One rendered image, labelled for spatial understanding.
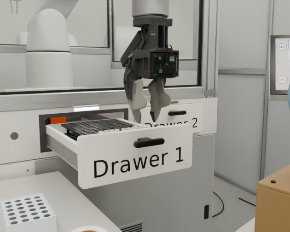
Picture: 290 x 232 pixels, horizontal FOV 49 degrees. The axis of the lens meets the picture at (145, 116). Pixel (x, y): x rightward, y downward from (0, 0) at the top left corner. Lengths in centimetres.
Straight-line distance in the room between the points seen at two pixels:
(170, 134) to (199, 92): 52
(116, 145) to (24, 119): 36
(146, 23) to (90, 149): 27
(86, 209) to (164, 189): 55
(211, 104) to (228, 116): 174
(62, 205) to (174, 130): 30
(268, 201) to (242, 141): 232
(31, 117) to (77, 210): 35
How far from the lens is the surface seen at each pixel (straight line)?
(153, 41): 63
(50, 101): 98
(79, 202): 77
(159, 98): 69
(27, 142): 98
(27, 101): 97
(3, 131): 96
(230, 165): 308
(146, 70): 64
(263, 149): 273
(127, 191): 115
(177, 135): 77
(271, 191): 59
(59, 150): 86
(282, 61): 143
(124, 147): 70
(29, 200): 72
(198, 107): 123
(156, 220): 126
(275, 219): 61
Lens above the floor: 107
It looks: 9 degrees down
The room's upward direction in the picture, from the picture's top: straight up
